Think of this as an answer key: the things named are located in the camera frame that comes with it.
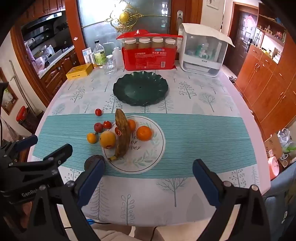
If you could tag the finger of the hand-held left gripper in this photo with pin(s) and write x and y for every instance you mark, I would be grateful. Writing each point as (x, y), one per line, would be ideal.
(59, 153)
(25, 141)

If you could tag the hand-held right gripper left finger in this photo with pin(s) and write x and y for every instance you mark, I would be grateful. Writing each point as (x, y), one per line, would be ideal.
(91, 179)

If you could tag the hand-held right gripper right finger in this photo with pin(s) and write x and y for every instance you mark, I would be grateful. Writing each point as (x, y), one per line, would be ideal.
(205, 180)

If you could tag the dark avocado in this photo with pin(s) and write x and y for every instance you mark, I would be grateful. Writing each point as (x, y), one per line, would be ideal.
(91, 160)

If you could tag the small round orange kumquat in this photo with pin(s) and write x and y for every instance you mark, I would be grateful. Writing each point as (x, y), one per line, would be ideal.
(91, 138)

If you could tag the yellow orange with sticker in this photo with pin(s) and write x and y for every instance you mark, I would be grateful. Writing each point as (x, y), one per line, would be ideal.
(107, 139)

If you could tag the dark red hawthorn fruit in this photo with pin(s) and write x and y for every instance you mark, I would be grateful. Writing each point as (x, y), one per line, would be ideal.
(98, 127)

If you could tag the overripe brown banana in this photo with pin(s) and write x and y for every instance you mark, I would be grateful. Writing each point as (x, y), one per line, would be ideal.
(123, 136)

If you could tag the red cherry tomato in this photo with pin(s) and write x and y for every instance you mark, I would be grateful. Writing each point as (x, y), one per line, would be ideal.
(98, 112)
(107, 124)

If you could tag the red strawberry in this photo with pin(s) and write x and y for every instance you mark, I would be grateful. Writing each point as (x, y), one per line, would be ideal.
(116, 129)

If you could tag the oval orange kumquat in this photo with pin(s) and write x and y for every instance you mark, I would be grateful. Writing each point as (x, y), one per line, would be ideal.
(132, 125)

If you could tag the round tangerine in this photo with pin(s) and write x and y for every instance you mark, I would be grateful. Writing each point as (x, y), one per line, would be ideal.
(144, 133)

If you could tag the dark green scalloped plate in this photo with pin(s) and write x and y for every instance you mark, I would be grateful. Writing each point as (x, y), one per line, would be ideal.
(138, 92)

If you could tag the tree print tablecloth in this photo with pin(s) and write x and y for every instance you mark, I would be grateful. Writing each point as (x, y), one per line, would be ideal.
(185, 139)

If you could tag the grey metal pole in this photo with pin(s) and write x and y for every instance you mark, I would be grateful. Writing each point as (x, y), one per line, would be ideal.
(18, 81)

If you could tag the pink stool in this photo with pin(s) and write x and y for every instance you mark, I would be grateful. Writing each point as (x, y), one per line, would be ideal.
(274, 168)

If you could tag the wooden kitchen counter cabinet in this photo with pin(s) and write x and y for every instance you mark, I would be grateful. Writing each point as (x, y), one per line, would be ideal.
(57, 74)

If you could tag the cardboard box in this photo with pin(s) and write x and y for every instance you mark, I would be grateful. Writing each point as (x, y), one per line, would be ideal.
(272, 146)

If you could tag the yellow tin box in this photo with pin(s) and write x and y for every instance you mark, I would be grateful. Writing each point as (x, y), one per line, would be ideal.
(79, 71)

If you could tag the clear plastic bag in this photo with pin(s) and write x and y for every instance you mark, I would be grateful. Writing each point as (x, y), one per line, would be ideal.
(285, 139)

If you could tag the small metal can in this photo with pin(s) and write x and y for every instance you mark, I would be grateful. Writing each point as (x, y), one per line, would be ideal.
(92, 59)

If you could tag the clear glass cup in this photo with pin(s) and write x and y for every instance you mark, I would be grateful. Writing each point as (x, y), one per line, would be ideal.
(109, 66)

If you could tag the blue and white carton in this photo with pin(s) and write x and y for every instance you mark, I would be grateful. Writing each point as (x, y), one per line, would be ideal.
(86, 54)

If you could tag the clear bottle with green label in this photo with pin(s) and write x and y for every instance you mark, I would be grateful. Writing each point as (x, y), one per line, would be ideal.
(99, 55)

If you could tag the white squeeze bottle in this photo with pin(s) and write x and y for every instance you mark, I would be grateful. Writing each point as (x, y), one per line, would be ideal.
(118, 58)

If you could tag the steel range hood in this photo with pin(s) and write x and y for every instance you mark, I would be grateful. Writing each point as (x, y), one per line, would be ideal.
(41, 20)

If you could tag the white countertop appliance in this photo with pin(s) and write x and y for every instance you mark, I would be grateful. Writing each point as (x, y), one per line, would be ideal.
(203, 55)

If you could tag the frosted glass door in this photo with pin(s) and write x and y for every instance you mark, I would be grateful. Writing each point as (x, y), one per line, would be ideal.
(92, 27)

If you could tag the red paper cup pack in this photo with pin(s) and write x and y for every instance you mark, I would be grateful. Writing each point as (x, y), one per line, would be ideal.
(148, 58)

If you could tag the dark brown entry door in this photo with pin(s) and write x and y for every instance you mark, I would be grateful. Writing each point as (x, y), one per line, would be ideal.
(240, 46)

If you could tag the gold door ornament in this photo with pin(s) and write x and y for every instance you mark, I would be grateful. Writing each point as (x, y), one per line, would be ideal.
(123, 17)

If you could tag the wooden wall cabinet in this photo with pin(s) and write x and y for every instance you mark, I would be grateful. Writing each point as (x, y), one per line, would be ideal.
(266, 88)

